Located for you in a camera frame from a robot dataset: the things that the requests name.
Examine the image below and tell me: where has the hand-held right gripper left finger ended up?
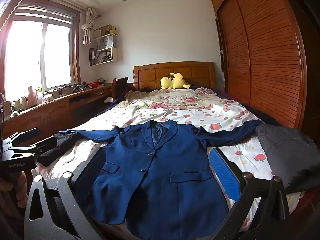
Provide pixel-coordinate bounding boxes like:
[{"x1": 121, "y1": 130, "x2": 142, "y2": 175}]
[{"x1": 24, "y1": 147, "x2": 107, "y2": 240}]

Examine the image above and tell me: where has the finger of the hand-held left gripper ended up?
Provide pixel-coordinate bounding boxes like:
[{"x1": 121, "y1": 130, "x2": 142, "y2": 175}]
[
  {"x1": 10, "y1": 136, "x2": 57, "y2": 157},
  {"x1": 4, "y1": 127, "x2": 40, "y2": 147}
]

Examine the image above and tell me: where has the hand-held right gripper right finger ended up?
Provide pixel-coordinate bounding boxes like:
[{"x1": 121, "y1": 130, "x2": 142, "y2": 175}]
[{"x1": 209, "y1": 146, "x2": 291, "y2": 240}]

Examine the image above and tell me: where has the blue suit jacket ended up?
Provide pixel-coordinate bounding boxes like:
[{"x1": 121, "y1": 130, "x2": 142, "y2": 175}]
[{"x1": 59, "y1": 119, "x2": 263, "y2": 240}]

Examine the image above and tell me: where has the person's left hand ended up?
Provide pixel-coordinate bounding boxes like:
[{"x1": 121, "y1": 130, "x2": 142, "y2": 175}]
[{"x1": 0, "y1": 172, "x2": 28, "y2": 208}]

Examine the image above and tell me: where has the black garment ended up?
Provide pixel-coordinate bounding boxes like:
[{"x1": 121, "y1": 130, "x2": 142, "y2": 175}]
[{"x1": 37, "y1": 132, "x2": 84, "y2": 167}]

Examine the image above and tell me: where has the wooden desk cabinet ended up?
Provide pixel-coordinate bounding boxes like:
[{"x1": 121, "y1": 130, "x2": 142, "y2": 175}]
[{"x1": 2, "y1": 84, "x2": 113, "y2": 142}]

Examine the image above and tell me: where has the pink bottle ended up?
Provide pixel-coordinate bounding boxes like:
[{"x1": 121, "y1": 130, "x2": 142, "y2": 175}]
[{"x1": 27, "y1": 86, "x2": 38, "y2": 108}]

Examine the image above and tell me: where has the wooden bed with strawberry sheet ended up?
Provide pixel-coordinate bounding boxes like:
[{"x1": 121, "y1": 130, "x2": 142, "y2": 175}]
[{"x1": 35, "y1": 102, "x2": 305, "y2": 233}]

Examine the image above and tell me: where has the grey garment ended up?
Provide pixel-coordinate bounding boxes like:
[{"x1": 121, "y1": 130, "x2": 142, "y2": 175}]
[{"x1": 257, "y1": 124, "x2": 320, "y2": 193}]

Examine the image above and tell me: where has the window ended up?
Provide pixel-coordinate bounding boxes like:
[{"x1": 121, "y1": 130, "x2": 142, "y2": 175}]
[{"x1": 0, "y1": 4, "x2": 81, "y2": 102}]

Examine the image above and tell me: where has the wooden chair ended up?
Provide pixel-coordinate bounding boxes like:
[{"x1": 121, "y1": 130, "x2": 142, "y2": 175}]
[{"x1": 111, "y1": 77, "x2": 136, "y2": 102}]

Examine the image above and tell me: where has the floral blanket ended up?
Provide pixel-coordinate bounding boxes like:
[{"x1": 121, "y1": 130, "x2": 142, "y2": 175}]
[{"x1": 124, "y1": 87, "x2": 220, "y2": 113}]

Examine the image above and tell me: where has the wooden bed headboard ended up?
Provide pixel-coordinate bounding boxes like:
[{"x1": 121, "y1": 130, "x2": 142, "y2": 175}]
[{"x1": 133, "y1": 61, "x2": 217, "y2": 90}]

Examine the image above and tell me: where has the yellow plush toy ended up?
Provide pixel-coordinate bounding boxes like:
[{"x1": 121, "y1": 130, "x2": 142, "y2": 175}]
[{"x1": 160, "y1": 72, "x2": 191, "y2": 90}]

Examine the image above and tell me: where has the wooden slatted wardrobe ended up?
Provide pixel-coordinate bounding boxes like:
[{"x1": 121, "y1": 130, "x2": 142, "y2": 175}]
[{"x1": 211, "y1": 0, "x2": 308, "y2": 130}]

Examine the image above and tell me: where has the white paper bag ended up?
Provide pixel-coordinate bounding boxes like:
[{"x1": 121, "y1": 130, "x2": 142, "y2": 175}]
[{"x1": 97, "y1": 35, "x2": 114, "y2": 51}]

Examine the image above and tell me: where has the tied cream curtain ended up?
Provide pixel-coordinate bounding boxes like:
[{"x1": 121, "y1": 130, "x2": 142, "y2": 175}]
[{"x1": 81, "y1": 7, "x2": 101, "y2": 46}]

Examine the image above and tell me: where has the white wall shelf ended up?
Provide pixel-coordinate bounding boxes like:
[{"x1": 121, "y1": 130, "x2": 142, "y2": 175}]
[{"x1": 89, "y1": 26, "x2": 119, "y2": 67}]

